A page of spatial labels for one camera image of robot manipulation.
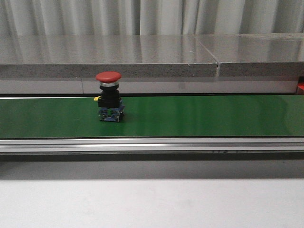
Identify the grey stone slab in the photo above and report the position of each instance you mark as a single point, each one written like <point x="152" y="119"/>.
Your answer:
<point x="257" y="55"/>
<point x="72" y="56"/>

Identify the grey stone slab left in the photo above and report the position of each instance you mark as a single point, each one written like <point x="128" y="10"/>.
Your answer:
<point x="72" y="56"/>

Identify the green conveyor belt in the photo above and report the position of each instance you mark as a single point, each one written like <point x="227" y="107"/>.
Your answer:
<point x="155" y="116"/>

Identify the red plastic tray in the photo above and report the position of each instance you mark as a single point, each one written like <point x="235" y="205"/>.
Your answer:
<point x="300" y="88"/>

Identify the white base panel under slab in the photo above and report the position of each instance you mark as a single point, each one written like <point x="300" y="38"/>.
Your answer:
<point x="186" y="85"/>

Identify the aluminium conveyor frame rail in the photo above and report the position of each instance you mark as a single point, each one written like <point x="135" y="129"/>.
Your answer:
<point x="152" y="148"/>

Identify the grey stone slab right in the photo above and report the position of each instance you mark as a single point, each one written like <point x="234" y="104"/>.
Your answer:
<point x="257" y="55"/>

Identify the white curtain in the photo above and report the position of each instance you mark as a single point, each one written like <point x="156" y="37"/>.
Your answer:
<point x="150" y="17"/>

